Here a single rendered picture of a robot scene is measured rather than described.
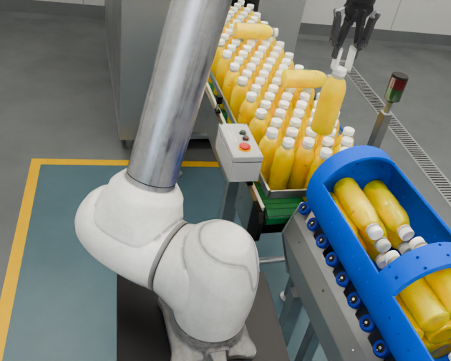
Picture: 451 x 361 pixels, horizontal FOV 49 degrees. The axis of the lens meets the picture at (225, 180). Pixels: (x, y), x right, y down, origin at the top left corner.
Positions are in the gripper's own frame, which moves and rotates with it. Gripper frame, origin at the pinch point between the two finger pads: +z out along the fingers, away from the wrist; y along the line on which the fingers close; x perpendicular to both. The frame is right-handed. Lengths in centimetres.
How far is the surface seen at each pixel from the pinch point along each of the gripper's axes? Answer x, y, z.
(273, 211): -4, -12, 54
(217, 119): 56, -17, 54
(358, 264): -48, -8, 33
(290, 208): -3, -5, 54
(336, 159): -16.3, -2.7, 23.4
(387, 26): 376, 272, 131
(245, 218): 5, -17, 65
